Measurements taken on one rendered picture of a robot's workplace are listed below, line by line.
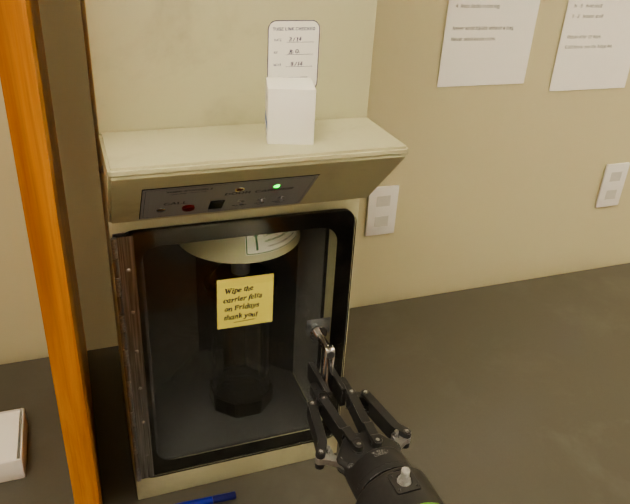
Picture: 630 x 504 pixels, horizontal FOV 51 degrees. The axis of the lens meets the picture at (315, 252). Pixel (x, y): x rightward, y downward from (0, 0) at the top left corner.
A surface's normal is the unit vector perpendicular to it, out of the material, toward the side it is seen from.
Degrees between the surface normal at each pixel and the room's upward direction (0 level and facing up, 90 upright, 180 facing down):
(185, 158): 0
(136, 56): 90
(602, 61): 90
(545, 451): 0
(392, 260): 90
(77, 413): 90
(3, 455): 0
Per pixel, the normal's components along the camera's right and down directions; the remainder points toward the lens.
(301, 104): 0.11, 0.47
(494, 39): 0.34, 0.46
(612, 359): 0.05, -0.88
